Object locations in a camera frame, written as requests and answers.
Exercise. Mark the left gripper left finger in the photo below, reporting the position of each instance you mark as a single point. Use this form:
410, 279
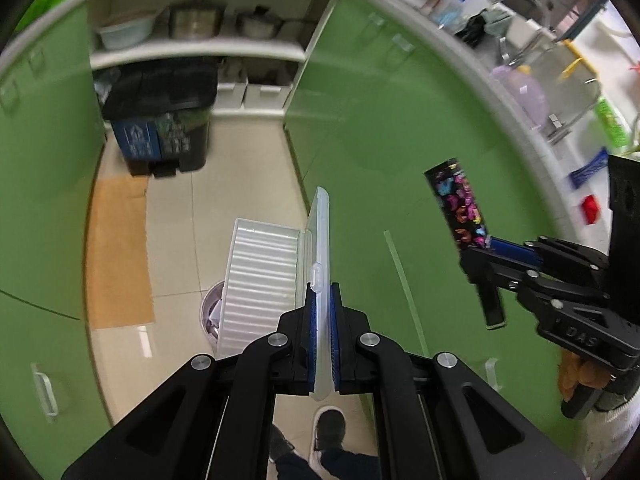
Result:
210, 419

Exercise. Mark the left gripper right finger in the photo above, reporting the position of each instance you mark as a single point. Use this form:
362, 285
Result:
434, 417

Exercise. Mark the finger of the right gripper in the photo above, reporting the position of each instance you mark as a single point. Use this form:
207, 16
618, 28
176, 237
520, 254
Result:
520, 253
483, 267

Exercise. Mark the black colourful patterned bottle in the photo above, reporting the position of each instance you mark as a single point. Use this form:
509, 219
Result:
458, 205

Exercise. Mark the red cloth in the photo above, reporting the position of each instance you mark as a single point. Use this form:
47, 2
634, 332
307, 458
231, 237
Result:
591, 210

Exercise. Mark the clear ribbed plastic box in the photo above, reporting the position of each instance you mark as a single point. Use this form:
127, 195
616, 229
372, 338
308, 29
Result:
269, 270

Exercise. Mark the black blue trash bin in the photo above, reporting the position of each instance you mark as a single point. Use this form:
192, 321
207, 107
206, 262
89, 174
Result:
160, 111

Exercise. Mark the left black shoe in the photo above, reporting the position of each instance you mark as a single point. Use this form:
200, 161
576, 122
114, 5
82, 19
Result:
279, 445

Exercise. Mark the black shoe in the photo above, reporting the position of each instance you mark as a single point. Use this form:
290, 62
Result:
328, 434
279, 445

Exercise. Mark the right black shoe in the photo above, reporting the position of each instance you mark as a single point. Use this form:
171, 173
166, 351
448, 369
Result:
328, 434

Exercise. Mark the pink small waste basket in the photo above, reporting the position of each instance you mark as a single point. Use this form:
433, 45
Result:
210, 314

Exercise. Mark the blue patterned vase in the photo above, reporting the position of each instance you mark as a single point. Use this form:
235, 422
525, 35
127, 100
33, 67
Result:
583, 174

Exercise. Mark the purple plastic basin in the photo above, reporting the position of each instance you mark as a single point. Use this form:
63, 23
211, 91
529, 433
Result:
526, 91

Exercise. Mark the cardboard floor mat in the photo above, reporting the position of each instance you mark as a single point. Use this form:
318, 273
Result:
117, 279

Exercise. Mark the stainless steel sink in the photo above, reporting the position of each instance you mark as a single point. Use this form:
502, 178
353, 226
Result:
571, 86

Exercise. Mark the steel faucet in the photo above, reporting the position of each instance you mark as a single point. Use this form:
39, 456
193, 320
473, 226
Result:
517, 26

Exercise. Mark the steel pot on shelf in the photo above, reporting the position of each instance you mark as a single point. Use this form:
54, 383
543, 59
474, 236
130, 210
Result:
195, 19
259, 24

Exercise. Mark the pale blue basin on shelf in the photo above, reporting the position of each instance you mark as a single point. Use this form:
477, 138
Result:
126, 30

